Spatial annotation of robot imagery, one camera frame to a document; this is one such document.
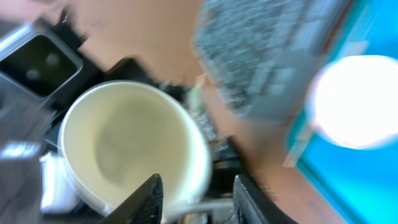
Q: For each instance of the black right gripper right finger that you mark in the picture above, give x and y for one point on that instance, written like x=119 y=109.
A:
x=252 y=206

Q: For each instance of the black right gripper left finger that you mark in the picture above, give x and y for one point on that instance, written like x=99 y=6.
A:
x=143 y=206

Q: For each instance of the grey dishwasher rack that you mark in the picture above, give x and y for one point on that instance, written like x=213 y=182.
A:
x=261 y=54

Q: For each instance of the crumpled white tissue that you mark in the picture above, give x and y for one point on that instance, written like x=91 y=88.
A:
x=58 y=196

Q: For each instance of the teal plastic tray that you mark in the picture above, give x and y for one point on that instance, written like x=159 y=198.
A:
x=360 y=185

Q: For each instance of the large white pink plate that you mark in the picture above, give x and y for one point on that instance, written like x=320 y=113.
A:
x=352 y=102

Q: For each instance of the clear plastic bin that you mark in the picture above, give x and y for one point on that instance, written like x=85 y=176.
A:
x=39 y=63

